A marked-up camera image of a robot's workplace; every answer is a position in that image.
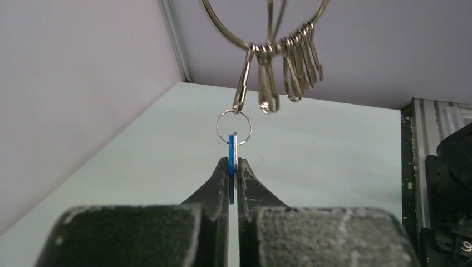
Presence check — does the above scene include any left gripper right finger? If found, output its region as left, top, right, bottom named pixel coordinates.
left=237, top=159, right=421, bottom=266

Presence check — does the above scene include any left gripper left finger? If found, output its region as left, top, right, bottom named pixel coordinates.
left=36, top=157, right=230, bottom=266

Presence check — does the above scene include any blue tag key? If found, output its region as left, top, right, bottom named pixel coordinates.
left=215, top=108, right=253, bottom=205

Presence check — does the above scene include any large silver keyring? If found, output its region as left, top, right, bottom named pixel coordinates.
left=202, top=1, right=328, bottom=114

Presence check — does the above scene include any left aluminium corner post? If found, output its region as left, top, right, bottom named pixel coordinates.
left=157, top=0, right=195, bottom=83

